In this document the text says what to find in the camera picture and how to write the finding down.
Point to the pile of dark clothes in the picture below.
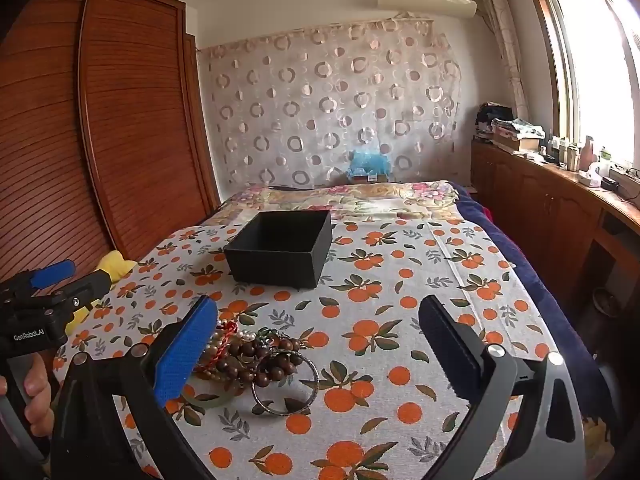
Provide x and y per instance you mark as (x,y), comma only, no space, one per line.
(489,120)

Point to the small cardboard box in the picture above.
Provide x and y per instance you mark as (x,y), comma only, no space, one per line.
(369,178)

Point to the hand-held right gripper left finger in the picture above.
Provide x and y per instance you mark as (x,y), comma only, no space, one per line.
(184,350)

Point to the person's left hand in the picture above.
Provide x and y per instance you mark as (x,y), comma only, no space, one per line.
(39,395)

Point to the floral blanket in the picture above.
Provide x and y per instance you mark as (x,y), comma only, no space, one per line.
(350,200)

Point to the long wooden cabinet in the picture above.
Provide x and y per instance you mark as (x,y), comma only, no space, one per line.
(540,205)

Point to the pink bottle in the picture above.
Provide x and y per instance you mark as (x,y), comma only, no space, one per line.
(588,155)

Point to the small black device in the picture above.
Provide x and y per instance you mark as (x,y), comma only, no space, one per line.
(610,183)

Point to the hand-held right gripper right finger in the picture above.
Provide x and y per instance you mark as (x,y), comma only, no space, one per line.
(445,342)

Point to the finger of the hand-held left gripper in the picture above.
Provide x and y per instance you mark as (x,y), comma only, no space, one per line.
(50,275)
(82,287)

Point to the group of small bottles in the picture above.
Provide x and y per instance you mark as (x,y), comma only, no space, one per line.
(562,152)

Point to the brown wooden wardrobe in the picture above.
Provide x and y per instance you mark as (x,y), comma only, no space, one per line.
(125,125)

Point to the yellow plush toy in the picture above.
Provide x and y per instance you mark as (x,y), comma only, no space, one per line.
(117,265)

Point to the dark blue bedsheet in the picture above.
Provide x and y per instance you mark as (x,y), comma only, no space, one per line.
(530,280)

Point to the silver metal bangle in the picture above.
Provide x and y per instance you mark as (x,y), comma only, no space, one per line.
(312,385)

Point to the white power strip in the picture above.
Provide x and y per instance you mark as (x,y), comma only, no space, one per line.
(625,171)

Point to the green jade bangle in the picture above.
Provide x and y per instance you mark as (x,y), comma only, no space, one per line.
(210,400)

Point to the stack of books and papers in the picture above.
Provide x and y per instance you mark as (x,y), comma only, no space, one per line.
(517,135)

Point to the circle patterned wall curtain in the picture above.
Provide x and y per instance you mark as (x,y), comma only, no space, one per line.
(325,100)

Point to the orange fruit print tablecloth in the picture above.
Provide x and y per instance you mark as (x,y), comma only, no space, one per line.
(380,280)

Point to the black box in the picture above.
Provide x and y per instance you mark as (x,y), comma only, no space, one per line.
(272,260)

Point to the tissue box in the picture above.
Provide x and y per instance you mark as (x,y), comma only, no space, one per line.
(589,179)

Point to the window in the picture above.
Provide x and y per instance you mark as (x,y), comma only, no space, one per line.
(595,55)

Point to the patterned window curtain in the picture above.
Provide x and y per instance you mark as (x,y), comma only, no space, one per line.
(505,45)

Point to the blue plastic bag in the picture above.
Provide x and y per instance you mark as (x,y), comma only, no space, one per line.
(369,162)

